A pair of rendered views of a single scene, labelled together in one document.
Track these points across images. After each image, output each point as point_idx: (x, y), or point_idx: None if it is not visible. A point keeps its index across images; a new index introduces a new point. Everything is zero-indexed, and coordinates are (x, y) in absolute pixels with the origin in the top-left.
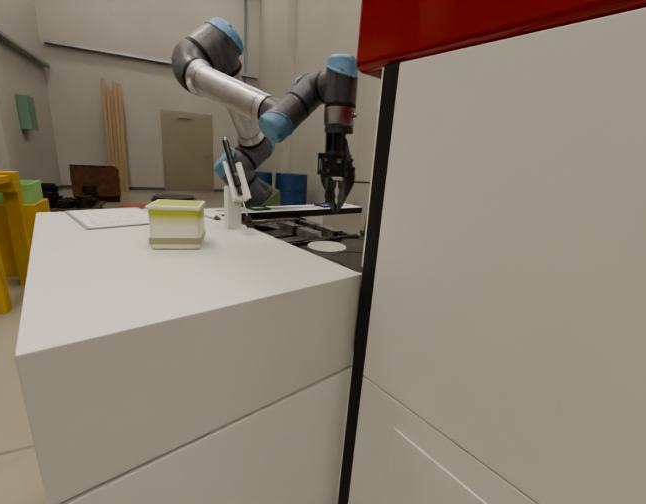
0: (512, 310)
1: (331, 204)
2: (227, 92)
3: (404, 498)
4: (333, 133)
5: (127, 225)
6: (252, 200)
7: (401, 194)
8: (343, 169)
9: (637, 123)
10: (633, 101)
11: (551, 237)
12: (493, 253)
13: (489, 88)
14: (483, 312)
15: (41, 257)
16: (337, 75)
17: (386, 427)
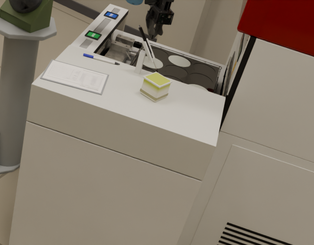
0: (277, 108)
1: (150, 34)
2: None
3: (232, 164)
4: (169, 2)
5: (105, 85)
6: (31, 4)
7: (249, 75)
8: (170, 21)
9: (306, 75)
10: (306, 71)
11: (288, 93)
12: (274, 95)
13: (281, 57)
14: (269, 108)
15: (141, 118)
16: None
17: (228, 145)
